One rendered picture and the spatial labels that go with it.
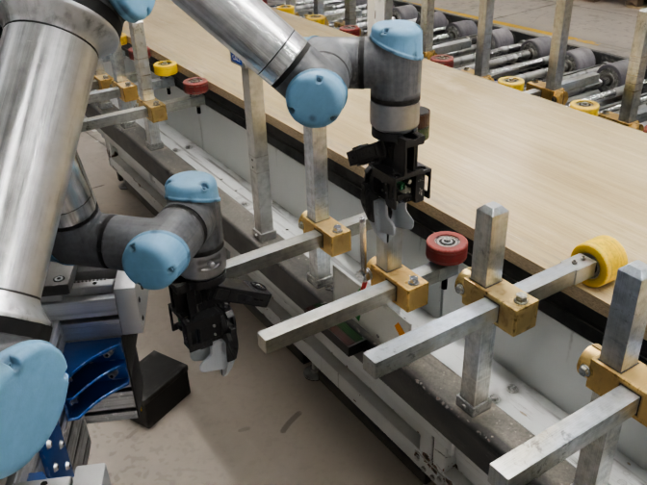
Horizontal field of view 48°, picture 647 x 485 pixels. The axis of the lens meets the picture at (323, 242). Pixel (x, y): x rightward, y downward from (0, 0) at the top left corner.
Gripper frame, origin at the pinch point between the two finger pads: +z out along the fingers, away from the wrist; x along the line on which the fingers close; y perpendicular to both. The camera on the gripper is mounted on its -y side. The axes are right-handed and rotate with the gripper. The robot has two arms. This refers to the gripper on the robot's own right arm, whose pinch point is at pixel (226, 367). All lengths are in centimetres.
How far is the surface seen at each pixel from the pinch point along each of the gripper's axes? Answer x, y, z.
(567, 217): 6, -75, -7
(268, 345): 1.3, -7.3, -2.0
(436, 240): -1.8, -47.1, -7.7
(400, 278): 0.7, -36.2, -4.3
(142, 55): -127, -37, -19
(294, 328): 1.2, -12.6, -3.2
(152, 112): -120, -35, -3
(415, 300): 4.8, -36.6, -1.4
